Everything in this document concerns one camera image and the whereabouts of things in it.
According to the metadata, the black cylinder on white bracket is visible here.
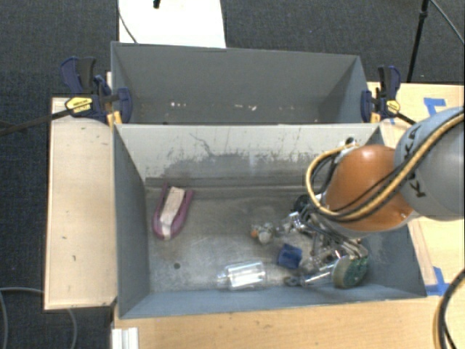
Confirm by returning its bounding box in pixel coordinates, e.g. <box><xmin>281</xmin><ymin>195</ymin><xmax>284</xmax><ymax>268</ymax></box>
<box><xmin>292</xmin><ymin>193</ymin><xmax>320</xmax><ymax>214</ymax></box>

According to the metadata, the small blue block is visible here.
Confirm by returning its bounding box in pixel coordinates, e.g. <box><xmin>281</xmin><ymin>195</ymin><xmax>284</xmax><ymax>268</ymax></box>
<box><xmin>277</xmin><ymin>243</ymin><xmax>303</xmax><ymax>270</ymax></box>

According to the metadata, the grey metal bin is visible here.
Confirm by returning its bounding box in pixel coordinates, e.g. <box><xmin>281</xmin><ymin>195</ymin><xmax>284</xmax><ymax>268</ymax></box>
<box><xmin>110</xmin><ymin>41</ymin><xmax>428</xmax><ymax>320</ymax></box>

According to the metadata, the purple and white oblong object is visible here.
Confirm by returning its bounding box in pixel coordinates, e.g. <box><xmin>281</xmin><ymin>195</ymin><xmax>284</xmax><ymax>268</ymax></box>
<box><xmin>151</xmin><ymin>182</ymin><xmax>195</xmax><ymax>242</ymax></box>

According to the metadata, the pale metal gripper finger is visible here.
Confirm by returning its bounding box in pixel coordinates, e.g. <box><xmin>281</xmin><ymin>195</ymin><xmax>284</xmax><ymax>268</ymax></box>
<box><xmin>284</xmin><ymin>257</ymin><xmax>333</xmax><ymax>288</ymax></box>
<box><xmin>250</xmin><ymin>212</ymin><xmax>304</xmax><ymax>245</ymax></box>

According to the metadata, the clear plastic bottle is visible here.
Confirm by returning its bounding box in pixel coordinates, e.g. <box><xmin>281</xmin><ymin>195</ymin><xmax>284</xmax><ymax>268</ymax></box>
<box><xmin>216</xmin><ymin>260</ymin><xmax>267</xmax><ymax>292</ymax></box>

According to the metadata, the pale wood flat board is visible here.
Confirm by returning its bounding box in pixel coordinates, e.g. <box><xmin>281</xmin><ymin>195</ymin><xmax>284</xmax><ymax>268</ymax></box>
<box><xmin>44</xmin><ymin>96</ymin><xmax>118</xmax><ymax>310</ymax></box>

